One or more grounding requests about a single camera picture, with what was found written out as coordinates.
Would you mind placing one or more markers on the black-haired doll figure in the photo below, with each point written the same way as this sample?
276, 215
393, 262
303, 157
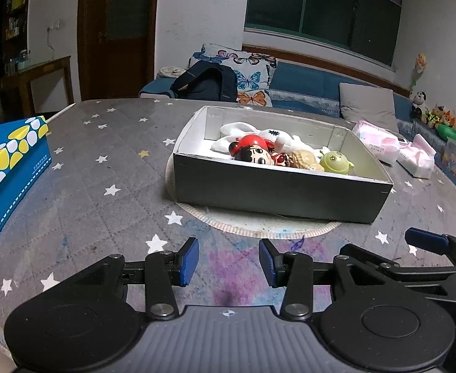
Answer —
257, 155

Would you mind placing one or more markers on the grey cardboard box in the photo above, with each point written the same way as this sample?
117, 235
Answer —
270, 190

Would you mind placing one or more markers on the brown wooden door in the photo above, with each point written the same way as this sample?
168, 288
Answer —
115, 46

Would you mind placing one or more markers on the wooden side table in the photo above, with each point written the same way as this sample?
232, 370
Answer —
37, 66

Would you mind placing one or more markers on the green plastic container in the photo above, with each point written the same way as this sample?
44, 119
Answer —
448, 132

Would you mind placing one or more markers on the grey pillow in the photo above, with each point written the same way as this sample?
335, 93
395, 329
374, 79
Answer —
367, 105

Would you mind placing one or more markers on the black backpack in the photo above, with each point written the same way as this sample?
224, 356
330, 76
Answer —
208, 81

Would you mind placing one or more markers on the round pale mat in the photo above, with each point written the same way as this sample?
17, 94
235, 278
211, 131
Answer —
251, 227

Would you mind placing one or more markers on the red round toy figure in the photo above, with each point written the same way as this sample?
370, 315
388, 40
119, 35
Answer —
253, 140

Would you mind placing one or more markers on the clear jar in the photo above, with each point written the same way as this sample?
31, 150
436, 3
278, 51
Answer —
23, 59

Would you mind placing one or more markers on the yellow flower plush toy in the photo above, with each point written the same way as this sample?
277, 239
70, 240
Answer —
420, 62

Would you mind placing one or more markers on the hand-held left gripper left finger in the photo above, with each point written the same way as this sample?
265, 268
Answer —
188, 262

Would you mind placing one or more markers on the butterfly print pillow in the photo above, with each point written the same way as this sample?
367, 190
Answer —
251, 74

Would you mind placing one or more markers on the brown wooden wall trim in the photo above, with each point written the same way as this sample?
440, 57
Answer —
329, 64

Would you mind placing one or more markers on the white plush rabbit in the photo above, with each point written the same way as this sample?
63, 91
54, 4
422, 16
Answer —
228, 143

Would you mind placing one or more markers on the blue sofa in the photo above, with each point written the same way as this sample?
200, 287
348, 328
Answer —
305, 81

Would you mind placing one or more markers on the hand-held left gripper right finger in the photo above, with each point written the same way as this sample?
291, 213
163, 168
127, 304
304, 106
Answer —
270, 264

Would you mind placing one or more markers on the grey star-print bed cover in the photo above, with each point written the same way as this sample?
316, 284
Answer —
96, 163

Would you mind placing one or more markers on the blue dotted tissue box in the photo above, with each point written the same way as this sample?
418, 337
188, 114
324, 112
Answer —
10, 186

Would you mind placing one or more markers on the panda plush toy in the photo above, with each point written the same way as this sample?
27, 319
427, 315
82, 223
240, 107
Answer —
418, 99

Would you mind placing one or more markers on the cream crumpled cloth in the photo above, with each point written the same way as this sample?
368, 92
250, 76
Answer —
171, 72

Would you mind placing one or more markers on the orange fox plush toy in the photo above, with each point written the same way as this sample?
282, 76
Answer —
450, 118

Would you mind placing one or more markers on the yellow and black plush toy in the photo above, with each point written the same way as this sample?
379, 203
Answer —
433, 116

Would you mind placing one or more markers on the white wall outlet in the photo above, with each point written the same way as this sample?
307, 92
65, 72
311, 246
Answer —
55, 25

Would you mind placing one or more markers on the green round toy figure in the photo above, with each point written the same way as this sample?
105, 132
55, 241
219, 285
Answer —
334, 161

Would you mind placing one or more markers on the pink tissue packet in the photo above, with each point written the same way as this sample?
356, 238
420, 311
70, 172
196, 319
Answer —
418, 159
375, 140

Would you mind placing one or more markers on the dark window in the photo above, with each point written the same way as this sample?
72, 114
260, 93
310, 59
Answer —
329, 7

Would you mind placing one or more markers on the beige peanut toy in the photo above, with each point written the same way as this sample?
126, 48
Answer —
305, 159

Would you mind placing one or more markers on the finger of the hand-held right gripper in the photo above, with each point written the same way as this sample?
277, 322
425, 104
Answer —
426, 275
426, 239

